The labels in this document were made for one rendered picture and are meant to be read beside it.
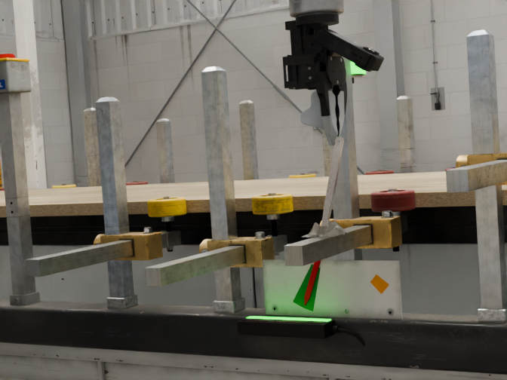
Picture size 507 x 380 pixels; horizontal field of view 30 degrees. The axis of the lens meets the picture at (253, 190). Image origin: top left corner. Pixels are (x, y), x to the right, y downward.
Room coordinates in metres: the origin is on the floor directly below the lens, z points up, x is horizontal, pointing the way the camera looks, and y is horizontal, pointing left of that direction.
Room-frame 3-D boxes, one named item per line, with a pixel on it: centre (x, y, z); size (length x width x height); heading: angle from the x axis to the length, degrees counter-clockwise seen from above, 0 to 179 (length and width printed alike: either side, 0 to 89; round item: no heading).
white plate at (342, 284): (1.63, -0.12, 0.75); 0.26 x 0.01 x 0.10; 61
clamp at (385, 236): (1.63, -0.18, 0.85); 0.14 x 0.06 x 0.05; 61
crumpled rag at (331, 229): (1.48, -0.11, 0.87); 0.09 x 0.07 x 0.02; 151
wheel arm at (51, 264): (1.80, 0.28, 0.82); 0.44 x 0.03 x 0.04; 151
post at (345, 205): (1.64, -0.16, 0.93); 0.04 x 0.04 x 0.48; 61
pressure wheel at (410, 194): (1.73, -0.25, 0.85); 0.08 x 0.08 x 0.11
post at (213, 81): (1.76, 0.06, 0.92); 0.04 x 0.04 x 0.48; 61
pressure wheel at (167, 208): (1.97, 0.18, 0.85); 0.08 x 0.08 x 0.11
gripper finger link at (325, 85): (1.54, -0.13, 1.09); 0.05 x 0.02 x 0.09; 151
